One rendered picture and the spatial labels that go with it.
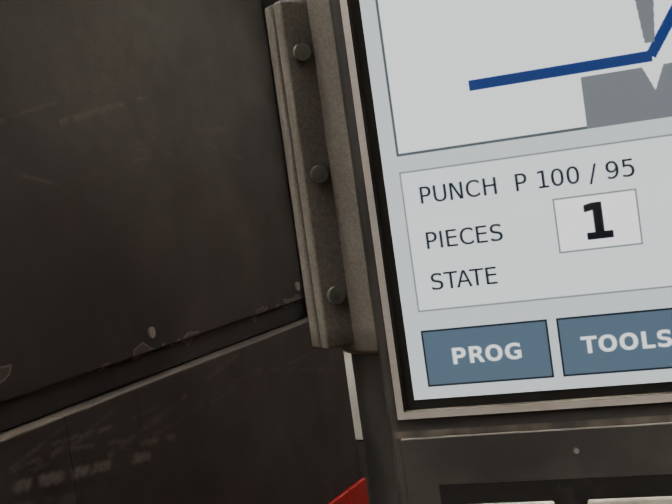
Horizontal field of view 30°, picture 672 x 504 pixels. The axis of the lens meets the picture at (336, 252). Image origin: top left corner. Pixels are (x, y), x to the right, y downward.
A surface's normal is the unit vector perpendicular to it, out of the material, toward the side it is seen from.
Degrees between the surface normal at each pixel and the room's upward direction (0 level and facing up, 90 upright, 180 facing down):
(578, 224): 90
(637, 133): 90
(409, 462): 90
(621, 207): 90
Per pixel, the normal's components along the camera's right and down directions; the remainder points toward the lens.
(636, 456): -0.35, 0.10
